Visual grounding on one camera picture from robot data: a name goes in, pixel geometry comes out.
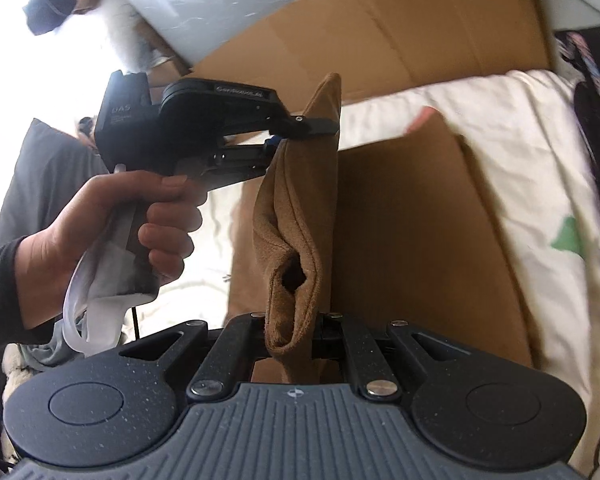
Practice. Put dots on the white fluffy rug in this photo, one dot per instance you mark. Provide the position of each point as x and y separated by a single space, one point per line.
15 375

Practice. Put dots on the cream bear print blanket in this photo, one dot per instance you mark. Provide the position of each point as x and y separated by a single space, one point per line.
545 160

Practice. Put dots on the brown t-shirt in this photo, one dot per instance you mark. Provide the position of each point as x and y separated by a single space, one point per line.
405 240

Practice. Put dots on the brown cardboard sheet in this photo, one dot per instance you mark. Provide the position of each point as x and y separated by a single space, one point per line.
405 25

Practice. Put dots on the teddy bear toy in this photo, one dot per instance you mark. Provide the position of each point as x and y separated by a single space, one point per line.
87 130

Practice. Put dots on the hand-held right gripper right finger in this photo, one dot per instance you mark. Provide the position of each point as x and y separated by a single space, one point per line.
357 355

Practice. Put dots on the floral patterned cloth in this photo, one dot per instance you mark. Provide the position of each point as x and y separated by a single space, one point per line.
587 75

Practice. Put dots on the person's left forearm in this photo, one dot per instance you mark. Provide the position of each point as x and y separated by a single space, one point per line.
5 300

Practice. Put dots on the grey-blue garment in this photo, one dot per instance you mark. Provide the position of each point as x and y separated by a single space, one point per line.
45 345

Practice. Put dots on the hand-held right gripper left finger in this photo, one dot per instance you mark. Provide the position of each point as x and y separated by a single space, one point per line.
235 350

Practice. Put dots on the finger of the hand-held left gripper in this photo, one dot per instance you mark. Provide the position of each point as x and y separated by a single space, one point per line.
274 147
310 126

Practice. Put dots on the person's left hand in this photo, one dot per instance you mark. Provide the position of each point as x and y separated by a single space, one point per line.
80 230

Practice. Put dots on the dark grey pillow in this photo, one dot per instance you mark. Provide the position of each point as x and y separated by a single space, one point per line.
45 180

